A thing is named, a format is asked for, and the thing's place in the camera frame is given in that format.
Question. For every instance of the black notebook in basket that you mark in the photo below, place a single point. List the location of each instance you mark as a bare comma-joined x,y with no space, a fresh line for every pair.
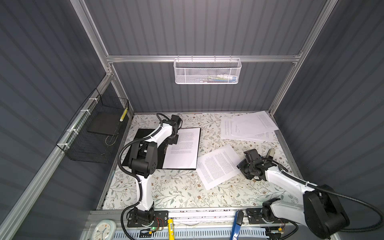
105,124

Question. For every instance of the small black ring object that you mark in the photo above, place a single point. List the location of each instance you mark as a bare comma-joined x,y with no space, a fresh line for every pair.
271,153

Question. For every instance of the blue handled tool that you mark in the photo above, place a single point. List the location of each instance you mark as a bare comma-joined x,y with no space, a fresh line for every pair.
238,221

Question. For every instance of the yellow marker in basket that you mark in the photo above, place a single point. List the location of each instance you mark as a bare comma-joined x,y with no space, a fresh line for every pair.
123,114

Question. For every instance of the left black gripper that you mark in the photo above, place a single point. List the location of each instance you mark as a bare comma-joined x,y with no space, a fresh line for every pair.
174,141

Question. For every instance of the black wire basket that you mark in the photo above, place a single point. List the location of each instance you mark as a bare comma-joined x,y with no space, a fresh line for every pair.
95,135

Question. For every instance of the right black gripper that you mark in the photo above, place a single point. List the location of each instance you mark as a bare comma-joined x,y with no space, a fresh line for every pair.
241,165

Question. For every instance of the pens in white basket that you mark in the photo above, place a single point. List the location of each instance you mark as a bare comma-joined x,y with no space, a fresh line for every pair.
232,79

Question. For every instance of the yellow tube at front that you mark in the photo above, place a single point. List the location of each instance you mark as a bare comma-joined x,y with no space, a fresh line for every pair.
171,229

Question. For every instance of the white round clock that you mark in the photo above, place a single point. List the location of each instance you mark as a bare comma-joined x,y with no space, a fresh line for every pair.
104,230

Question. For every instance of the white wire mesh basket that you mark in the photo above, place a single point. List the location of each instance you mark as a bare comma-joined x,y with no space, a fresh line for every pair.
190,71

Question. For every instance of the paper stack far corner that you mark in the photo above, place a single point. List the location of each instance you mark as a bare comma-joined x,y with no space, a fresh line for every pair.
256,127

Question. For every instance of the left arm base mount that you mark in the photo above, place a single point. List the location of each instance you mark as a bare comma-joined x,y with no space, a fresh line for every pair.
138,219

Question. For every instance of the teal black clip folder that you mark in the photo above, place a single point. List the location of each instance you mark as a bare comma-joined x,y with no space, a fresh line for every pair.
159,150

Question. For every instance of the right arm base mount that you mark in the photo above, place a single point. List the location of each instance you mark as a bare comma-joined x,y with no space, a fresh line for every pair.
255,217

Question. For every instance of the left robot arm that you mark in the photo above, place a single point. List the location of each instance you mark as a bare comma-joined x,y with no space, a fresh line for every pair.
143,161

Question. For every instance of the printed paper sheet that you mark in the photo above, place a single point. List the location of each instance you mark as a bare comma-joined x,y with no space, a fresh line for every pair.
218,166

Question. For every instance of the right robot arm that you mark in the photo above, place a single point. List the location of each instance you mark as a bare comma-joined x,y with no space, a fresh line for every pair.
318,210

